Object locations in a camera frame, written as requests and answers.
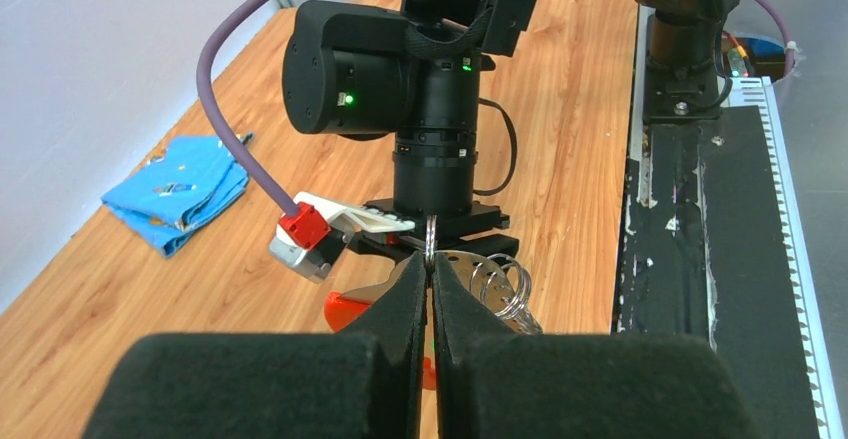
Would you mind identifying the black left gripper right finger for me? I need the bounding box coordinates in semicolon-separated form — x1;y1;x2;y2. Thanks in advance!
431;252;757;439

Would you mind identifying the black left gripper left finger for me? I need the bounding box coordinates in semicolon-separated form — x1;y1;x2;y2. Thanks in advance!
83;254;427;438

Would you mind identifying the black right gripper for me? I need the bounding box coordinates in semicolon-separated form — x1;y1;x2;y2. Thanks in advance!
347;200;520;261

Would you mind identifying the metal keyring plate with spring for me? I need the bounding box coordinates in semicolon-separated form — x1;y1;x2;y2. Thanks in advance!
323;213;545;391

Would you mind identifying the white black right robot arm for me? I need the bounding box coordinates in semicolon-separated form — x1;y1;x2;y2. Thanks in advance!
282;0;740;261

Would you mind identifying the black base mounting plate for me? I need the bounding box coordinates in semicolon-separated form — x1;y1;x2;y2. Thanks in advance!
613;78;844;438

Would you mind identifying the blue folded cloth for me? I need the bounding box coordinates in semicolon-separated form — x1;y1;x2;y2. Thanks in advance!
101;136;249;258

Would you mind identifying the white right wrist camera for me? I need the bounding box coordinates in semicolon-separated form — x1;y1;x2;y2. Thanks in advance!
269;191;415;283

